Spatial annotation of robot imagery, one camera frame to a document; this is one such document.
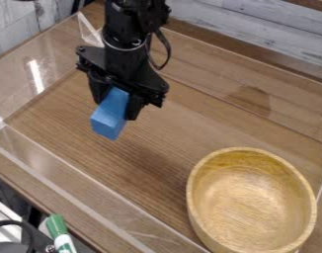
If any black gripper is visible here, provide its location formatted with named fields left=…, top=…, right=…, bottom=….
left=75, top=35, right=168, bottom=121

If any blue rectangular block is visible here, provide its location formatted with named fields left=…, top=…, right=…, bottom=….
left=89, top=88, right=129, bottom=140

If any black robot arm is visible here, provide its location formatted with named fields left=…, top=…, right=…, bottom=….
left=75, top=0, right=171, bottom=121

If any brown wooden bowl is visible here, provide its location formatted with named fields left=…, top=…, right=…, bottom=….
left=185, top=147, right=316, bottom=253

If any green and white marker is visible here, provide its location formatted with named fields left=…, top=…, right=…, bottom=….
left=45, top=213, right=77, bottom=253

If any clear acrylic tray wall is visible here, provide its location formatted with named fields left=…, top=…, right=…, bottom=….
left=0, top=122, right=208, bottom=253

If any black cable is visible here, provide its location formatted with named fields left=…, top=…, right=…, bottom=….
left=0, top=219, right=37, bottom=253

